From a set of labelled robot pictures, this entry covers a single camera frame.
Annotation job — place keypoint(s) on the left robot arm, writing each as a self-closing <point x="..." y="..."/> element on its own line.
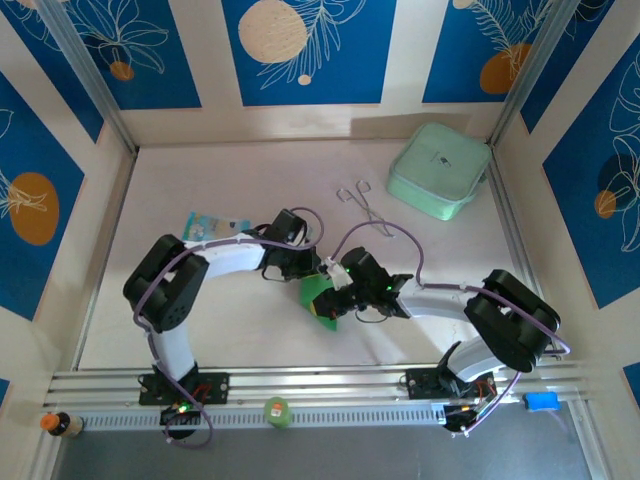
<point x="230" y="257"/>

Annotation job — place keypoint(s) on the aluminium side rail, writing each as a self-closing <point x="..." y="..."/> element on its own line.
<point x="506" y="200"/>
<point x="118" y="215"/>

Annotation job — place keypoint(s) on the aluminium frame post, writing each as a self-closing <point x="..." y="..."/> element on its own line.
<point x="525" y="75"/>
<point x="85" y="70"/>

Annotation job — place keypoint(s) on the aluminium rail frame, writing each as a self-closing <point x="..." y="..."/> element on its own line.
<point x="310" y="382"/>

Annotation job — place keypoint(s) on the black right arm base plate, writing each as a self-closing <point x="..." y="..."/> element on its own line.
<point x="422" y="384"/>

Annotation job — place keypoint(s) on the green can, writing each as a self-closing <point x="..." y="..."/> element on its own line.
<point x="276" y="412"/>

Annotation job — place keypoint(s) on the blue wet wipes packet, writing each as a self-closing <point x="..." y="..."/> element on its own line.
<point x="205" y="227"/>

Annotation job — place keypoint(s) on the bottle with orange cap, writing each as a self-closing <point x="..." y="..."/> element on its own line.
<point x="60" y="424"/>

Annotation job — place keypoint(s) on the blue box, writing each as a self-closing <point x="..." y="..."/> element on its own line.
<point x="540" y="401"/>

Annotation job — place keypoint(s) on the green cloth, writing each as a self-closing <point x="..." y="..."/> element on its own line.
<point x="310" y="290"/>

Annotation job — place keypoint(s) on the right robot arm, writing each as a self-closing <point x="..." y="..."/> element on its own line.
<point x="435" y="307"/>

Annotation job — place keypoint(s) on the mint green zip pouch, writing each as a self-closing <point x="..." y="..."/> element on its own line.
<point x="435" y="170"/>

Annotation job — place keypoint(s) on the metal forceps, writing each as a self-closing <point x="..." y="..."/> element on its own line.
<point x="370" y="214"/>

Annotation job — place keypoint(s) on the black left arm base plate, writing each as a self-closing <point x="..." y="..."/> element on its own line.
<point x="217" y="387"/>

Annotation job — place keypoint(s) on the black electronics board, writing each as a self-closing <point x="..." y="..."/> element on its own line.
<point x="462" y="417"/>
<point x="180" y="415"/>

